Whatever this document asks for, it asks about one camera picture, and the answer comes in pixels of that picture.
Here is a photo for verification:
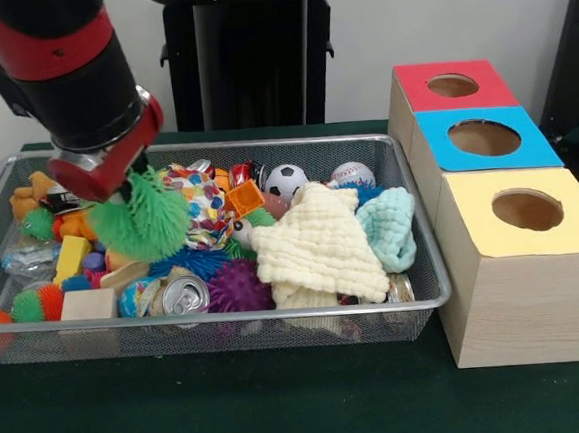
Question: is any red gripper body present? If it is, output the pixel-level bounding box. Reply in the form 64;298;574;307
41;95;172;207

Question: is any green spiky googly-eyed toy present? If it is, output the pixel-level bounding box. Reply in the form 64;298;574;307
84;162;194;267

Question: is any colourful heart-print cloth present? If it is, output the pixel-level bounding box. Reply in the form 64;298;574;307
159;158;241;255

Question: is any crushed clear plastic bottle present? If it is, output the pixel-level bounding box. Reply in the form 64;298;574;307
0;239;65;288

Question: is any cream waffle cloth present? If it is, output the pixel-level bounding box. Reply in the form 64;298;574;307
245;176;393;313

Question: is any light blue waffle cloth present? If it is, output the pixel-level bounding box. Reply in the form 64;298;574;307
353;185;421;276

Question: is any wooden box with three holes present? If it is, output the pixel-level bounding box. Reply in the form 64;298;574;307
382;50;579;375

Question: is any yellow wooden block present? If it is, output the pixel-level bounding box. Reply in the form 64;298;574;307
49;233;95;286

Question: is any plain wooden block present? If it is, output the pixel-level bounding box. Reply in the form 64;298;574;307
58;287;120;324

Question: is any silver drinks can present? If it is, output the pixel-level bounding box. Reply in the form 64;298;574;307
159;271;213;318

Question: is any small soccer ball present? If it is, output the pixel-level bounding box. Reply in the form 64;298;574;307
263;162;313;204

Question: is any purple spiky ball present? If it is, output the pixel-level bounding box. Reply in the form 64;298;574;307
205;256;276;315

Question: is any small white baseball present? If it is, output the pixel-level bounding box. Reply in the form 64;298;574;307
329;160;377;190

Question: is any black upright panel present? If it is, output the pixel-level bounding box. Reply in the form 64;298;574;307
527;0;579;143

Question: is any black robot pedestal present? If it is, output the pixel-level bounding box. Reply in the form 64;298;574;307
144;0;366;137

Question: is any shallow wire mesh bin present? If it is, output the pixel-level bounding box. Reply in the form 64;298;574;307
0;118;456;374

